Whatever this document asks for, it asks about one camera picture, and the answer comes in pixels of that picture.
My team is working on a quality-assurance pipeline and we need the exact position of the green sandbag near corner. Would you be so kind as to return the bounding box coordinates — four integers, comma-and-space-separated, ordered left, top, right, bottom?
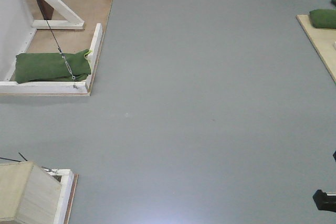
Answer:
14, 49, 91, 83

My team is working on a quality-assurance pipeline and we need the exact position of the white diagonal brace near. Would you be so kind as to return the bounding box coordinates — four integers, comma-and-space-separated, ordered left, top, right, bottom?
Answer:
31, 0, 85, 30

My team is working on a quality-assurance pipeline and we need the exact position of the white edge rail near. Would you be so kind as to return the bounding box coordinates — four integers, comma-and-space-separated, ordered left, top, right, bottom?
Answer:
86, 23, 103, 94

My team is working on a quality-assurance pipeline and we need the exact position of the white wall panel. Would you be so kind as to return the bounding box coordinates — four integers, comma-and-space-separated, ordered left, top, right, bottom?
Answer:
1, 0, 35, 81

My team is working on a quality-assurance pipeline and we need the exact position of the plywood base board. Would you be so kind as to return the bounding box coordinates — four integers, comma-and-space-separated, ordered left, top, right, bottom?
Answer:
19, 0, 120, 97

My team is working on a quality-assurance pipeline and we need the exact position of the black tension cable with turnbuckle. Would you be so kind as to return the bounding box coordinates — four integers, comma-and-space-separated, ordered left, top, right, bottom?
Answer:
23, 0, 79, 88

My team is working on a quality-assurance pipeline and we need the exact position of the light wooden box structure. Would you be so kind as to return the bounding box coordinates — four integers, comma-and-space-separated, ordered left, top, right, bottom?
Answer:
1, 161, 79, 223

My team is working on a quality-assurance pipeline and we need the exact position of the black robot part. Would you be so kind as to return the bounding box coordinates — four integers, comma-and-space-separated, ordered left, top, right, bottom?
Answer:
312, 189, 335, 212

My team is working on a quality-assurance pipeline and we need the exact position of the white front rail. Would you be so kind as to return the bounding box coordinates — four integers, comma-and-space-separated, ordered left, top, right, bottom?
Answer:
1, 81, 88, 94

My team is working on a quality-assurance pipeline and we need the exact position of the green sandbag right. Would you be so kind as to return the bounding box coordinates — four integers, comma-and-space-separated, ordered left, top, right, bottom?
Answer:
309, 9, 335, 29

